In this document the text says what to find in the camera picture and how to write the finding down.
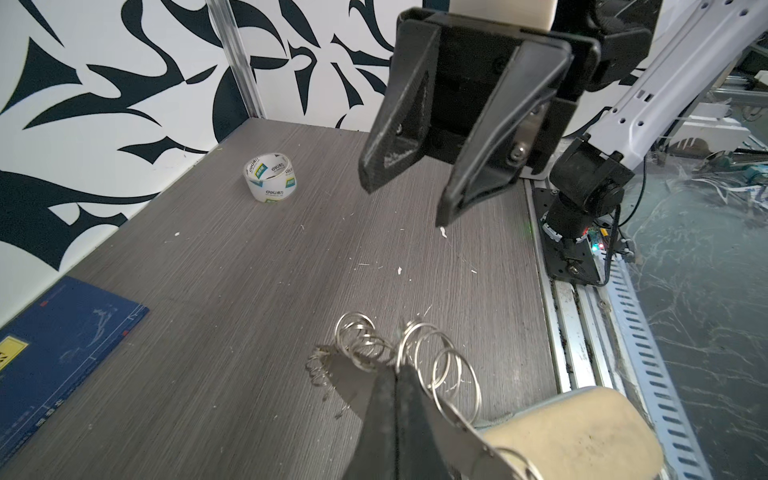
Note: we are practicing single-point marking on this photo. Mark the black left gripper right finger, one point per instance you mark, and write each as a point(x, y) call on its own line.
point(418, 454)

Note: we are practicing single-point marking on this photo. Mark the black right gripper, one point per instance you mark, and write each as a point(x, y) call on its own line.
point(490, 99)

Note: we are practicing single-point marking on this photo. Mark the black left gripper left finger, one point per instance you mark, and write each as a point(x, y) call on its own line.
point(375, 456)

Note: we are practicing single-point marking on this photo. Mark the silver keyring cluster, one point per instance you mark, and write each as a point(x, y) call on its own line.
point(445, 375)

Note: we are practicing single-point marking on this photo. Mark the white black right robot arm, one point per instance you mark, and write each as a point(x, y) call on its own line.
point(652, 66)

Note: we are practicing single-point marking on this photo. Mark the clear tape roll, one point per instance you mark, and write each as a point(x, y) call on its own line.
point(270, 177)

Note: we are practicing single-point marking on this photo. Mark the beige glasses case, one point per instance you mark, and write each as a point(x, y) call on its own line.
point(588, 433)

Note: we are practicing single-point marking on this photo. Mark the blue book yellow label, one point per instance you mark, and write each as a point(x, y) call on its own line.
point(51, 348)

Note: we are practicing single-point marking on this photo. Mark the white slotted cable duct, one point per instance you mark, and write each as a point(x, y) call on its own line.
point(651, 386)

